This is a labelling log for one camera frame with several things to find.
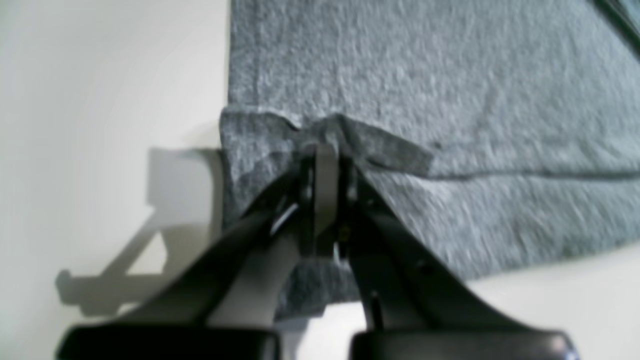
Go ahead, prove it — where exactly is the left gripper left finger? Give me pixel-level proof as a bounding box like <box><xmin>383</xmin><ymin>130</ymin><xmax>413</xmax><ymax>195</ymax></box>
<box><xmin>56</xmin><ymin>150</ymin><xmax>321</xmax><ymax>360</ymax></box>

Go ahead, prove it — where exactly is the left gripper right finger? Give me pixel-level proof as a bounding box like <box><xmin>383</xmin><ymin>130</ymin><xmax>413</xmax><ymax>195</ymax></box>
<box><xmin>320</xmin><ymin>145</ymin><xmax>580</xmax><ymax>360</ymax></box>

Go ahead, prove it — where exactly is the grey long-sleeve T-shirt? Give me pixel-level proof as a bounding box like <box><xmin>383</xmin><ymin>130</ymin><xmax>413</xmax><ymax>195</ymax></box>
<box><xmin>219</xmin><ymin>0</ymin><xmax>640</xmax><ymax>321</ymax></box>

